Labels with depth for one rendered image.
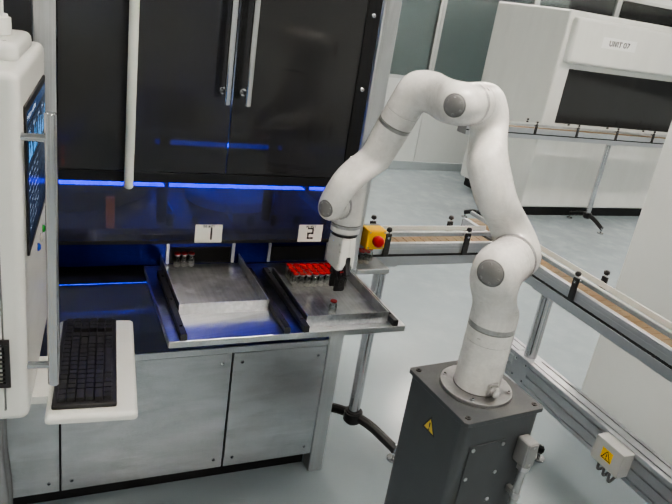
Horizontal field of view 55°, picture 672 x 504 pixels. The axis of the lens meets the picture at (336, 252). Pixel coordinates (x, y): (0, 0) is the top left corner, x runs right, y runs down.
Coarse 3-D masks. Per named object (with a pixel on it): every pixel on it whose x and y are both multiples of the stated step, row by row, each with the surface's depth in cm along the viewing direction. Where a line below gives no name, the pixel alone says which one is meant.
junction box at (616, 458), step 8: (608, 432) 218; (600, 440) 216; (608, 440) 214; (616, 440) 215; (600, 448) 216; (608, 448) 213; (616, 448) 210; (624, 448) 211; (592, 456) 219; (600, 456) 216; (608, 456) 213; (616, 456) 210; (624, 456) 207; (632, 456) 208; (608, 464) 213; (616, 464) 210; (624, 464) 209; (616, 472) 210; (624, 472) 210
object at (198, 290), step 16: (160, 256) 207; (240, 256) 216; (176, 272) 205; (192, 272) 207; (208, 272) 209; (224, 272) 210; (240, 272) 212; (176, 288) 195; (192, 288) 196; (208, 288) 198; (224, 288) 200; (240, 288) 201; (256, 288) 200; (176, 304) 183; (192, 304) 181; (208, 304) 183; (224, 304) 185; (240, 304) 187; (256, 304) 189
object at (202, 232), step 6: (198, 228) 200; (204, 228) 201; (210, 228) 202; (216, 228) 203; (222, 228) 203; (198, 234) 201; (204, 234) 202; (216, 234) 203; (198, 240) 202; (204, 240) 203; (210, 240) 203; (216, 240) 204
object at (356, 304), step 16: (272, 272) 213; (288, 288) 199; (304, 288) 208; (320, 288) 210; (352, 288) 214; (304, 304) 198; (320, 304) 199; (352, 304) 203; (368, 304) 204; (320, 320) 186; (336, 320) 188; (352, 320) 190; (368, 320) 192; (384, 320) 195
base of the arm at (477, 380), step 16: (464, 336) 167; (480, 336) 161; (512, 336) 162; (464, 352) 166; (480, 352) 162; (496, 352) 162; (448, 368) 177; (464, 368) 166; (480, 368) 164; (496, 368) 164; (448, 384) 170; (464, 384) 167; (480, 384) 165; (496, 384) 166; (464, 400) 164; (480, 400) 165; (496, 400) 166
